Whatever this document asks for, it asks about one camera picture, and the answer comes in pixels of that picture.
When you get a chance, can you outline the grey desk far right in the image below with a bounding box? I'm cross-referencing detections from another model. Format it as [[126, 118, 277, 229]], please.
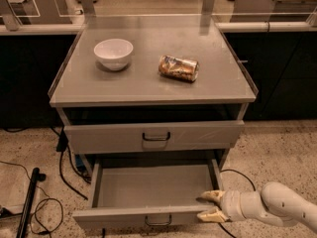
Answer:
[[231, 0, 317, 22]]

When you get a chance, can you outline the grey top drawer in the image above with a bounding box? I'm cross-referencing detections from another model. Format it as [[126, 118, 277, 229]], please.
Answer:
[[64, 120, 244, 154]]

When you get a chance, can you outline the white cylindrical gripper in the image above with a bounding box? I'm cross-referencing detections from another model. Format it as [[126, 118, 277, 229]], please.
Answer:
[[197, 190, 266, 223]]

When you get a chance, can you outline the thick black floor cable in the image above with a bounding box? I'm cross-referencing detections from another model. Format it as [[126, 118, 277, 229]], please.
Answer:
[[49, 126, 106, 238]]

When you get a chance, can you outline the white horizontal rail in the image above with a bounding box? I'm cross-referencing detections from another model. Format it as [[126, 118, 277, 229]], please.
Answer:
[[0, 21, 317, 36]]

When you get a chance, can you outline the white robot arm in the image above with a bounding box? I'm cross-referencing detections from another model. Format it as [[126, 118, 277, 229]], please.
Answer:
[[197, 181, 317, 233]]

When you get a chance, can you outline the grey drawer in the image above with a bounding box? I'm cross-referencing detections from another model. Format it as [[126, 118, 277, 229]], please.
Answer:
[[64, 120, 244, 154], [73, 159, 222, 229]]

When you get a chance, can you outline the crushed golden drink can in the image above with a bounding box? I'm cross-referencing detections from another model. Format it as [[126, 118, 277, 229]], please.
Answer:
[[158, 56, 199, 82]]

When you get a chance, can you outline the grey drawer cabinet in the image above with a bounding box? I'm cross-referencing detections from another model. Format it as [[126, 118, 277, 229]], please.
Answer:
[[51, 15, 257, 163]]

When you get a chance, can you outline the white ceramic bowl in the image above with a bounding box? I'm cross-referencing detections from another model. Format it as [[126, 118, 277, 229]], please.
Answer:
[[93, 39, 134, 71]]

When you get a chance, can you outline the black floor stand bar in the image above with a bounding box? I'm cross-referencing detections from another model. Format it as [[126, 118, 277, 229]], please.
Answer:
[[16, 168, 46, 238]]

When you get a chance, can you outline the black cable right of cabinet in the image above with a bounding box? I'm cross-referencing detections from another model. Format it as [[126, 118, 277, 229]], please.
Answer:
[[217, 168, 258, 238]]

